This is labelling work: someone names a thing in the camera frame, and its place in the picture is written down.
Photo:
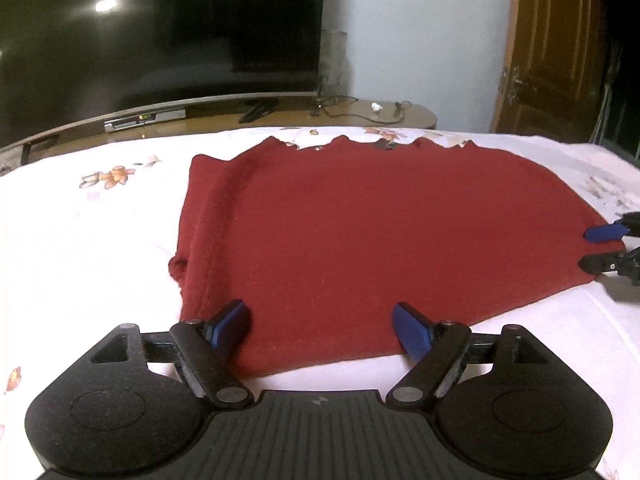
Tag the brown wooden door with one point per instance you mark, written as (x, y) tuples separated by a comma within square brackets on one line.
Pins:
[(545, 45)]

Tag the red knit sweater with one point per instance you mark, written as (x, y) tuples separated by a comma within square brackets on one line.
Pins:
[(375, 250)]

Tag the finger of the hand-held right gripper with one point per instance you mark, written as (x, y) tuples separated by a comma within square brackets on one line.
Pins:
[(607, 231), (602, 262)]

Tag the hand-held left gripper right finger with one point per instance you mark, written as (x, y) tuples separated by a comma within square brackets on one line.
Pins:
[(410, 327)]

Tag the wooden television bench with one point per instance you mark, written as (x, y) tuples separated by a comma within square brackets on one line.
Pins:
[(360, 112)]

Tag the floral bed sheet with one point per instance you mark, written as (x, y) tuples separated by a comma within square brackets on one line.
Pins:
[(90, 240)]

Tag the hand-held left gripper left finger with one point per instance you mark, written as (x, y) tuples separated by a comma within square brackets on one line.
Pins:
[(231, 317)]

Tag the silver set-top box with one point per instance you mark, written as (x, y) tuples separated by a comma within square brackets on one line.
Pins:
[(145, 120)]

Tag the black flat television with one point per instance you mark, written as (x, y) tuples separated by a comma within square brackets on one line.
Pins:
[(150, 35)]

